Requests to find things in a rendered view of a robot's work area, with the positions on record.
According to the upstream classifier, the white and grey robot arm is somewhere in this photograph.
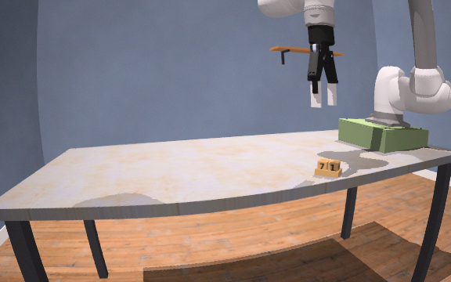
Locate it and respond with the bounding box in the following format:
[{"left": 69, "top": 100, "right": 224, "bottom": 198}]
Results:
[{"left": 258, "top": 0, "right": 451, "bottom": 127}]

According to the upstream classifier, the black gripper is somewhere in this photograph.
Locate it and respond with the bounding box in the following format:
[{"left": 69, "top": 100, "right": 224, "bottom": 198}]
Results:
[{"left": 307, "top": 25, "right": 338, "bottom": 107}]

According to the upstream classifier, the orange rectangular tray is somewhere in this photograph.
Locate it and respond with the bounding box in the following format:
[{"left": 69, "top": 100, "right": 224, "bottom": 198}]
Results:
[{"left": 315, "top": 168, "right": 342, "bottom": 178}]

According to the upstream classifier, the tan wooden cube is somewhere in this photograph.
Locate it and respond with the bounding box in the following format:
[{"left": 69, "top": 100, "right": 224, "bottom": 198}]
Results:
[
  {"left": 317, "top": 158, "right": 330, "bottom": 170},
  {"left": 328, "top": 160, "right": 341, "bottom": 172}
]

